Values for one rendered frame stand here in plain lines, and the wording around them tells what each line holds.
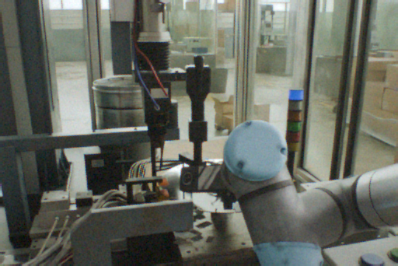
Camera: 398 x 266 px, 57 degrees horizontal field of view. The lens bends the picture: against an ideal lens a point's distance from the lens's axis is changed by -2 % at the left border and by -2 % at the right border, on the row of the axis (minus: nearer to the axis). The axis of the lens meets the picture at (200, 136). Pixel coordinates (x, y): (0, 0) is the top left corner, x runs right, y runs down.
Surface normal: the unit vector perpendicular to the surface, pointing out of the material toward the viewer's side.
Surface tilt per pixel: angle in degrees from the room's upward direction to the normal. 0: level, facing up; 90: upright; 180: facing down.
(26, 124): 90
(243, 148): 55
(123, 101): 90
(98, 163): 90
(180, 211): 90
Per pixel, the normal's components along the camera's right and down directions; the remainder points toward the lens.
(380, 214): -0.70, 0.49
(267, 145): -0.01, -0.30
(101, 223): 0.25, 0.29
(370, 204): -0.89, 0.07
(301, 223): 0.39, -0.40
